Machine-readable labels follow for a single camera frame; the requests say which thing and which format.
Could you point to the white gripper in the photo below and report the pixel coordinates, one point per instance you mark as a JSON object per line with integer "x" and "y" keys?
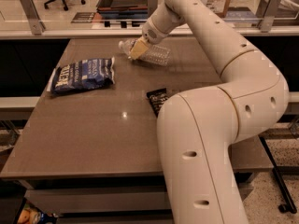
{"x": 150, "y": 34}

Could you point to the clear plastic water bottle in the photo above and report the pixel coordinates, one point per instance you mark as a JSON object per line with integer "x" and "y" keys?
{"x": 156, "y": 54}

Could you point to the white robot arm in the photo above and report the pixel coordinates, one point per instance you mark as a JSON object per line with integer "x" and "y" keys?
{"x": 196, "y": 127}

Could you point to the grey open tray box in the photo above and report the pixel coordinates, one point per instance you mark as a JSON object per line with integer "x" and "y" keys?
{"x": 123, "y": 0}

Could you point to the blue chip bag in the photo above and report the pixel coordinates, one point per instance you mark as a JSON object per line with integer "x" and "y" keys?
{"x": 85, "y": 75}

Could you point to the black snack bar wrapper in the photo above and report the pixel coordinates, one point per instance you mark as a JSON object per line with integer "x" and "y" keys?
{"x": 156, "y": 99}

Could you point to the grey table drawer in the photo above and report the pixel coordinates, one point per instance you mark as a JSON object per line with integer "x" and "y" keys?
{"x": 99, "y": 199}

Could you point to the colourful snack bag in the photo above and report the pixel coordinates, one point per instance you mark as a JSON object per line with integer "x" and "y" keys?
{"x": 31, "y": 215}

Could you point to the black floor bar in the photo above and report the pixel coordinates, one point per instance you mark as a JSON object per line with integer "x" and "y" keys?
{"x": 279, "y": 172}

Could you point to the grey metal middle bracket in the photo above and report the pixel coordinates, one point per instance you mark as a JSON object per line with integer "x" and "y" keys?
{"x": 151, "y": 5}

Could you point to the grey metal bracket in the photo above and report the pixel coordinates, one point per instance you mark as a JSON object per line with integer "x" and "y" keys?
{"x": 36, "y": 25}
{"x": 266, "y": 13}
{"x": 151, "y": 5}

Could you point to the grey metal left bracket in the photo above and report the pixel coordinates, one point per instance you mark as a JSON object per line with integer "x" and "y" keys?
{"x": 36, "y": 25}

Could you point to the grey metal right bracket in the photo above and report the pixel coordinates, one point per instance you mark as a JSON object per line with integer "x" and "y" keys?
{"x": 266, "y": 13}

